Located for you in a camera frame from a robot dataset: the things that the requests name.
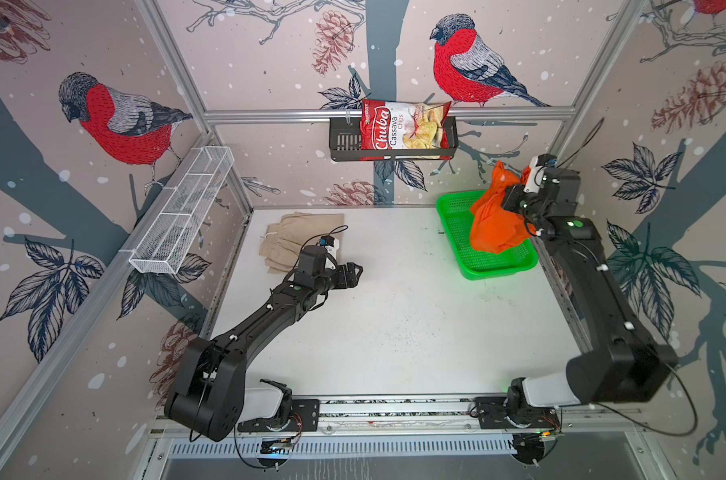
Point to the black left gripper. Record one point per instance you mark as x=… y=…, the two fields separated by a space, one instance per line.
x=352 y=277

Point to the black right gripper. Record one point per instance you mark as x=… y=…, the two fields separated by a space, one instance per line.
x=513 y=194

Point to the orange shorts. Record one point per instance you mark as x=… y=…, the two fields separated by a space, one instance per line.
x=494 y=229

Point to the beige shorts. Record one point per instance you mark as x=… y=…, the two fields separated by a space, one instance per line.
x=283 y=241

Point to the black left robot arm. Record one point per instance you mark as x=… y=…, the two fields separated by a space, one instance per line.
x=208 y=394

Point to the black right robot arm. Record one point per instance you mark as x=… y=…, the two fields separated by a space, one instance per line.
x=625 y=364

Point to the green plastic basket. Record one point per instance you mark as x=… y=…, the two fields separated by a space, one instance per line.
x=456 y=219

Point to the red cassava chips bag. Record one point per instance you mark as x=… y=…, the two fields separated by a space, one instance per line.
x=389 y=126

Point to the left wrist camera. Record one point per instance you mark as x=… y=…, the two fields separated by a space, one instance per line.
x=315 y=261

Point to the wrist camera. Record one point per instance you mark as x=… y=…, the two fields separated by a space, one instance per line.
x=537 y=167
x=315 y=261

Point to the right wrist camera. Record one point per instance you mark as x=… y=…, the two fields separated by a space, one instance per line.
x=537 y=167

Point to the black wall basket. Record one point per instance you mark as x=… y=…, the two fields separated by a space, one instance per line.
x=345 y=144

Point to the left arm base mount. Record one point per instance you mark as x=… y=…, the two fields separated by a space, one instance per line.
x=272 y=407

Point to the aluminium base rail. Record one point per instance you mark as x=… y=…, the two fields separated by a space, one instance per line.
x=359 y=427

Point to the white wire mesh shelf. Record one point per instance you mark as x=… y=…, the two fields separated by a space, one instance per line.
x=169 y=239

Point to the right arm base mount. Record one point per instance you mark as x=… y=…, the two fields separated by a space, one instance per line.
x=512 y=410

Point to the horizontal aluminium frame bar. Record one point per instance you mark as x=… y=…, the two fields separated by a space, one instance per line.
x=273 y=116

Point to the right aluminium corner post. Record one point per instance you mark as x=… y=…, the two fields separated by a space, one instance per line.
x=622 y=26

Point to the aluminium frame corner post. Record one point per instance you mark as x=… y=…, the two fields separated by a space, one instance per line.
x=160 y=31

